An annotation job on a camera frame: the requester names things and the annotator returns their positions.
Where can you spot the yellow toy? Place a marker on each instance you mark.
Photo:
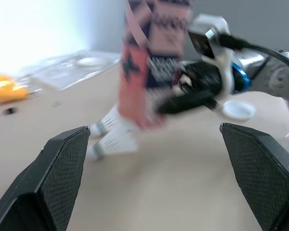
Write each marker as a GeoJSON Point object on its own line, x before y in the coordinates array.
{"type": "Point", "coordinates": [6, 90]}

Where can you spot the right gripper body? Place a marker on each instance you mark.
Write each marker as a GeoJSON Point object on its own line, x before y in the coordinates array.
{"type": "Point", "coordinates": [207, 77]}

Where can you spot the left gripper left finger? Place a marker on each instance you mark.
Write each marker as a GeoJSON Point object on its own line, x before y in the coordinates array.
{"type": "Point", "coordinates": [50, 183]}

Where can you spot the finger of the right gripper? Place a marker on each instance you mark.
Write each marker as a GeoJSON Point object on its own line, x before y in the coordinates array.
{"type": "Point", "coordinates": [185, 101]}

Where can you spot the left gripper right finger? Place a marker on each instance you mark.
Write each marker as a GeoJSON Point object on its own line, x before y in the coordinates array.
{"type": "Point", "coordinates": [260, 178]}

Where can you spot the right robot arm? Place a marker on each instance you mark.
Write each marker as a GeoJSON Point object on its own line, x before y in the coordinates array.
{"type": "Point", "coordinates": [267, 69]}

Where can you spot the white tube lid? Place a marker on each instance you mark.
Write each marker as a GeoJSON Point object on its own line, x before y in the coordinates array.
{"type": "Point", "coordinates": [238, 110]}

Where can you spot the clear plastic pack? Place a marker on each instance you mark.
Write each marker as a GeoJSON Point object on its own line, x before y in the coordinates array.
{"type": "Point", "coordinates": [79, 66]}

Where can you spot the pink patterned tube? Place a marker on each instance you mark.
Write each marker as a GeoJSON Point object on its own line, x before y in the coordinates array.
{"type": "Point", "coordinates": [149, 62]}

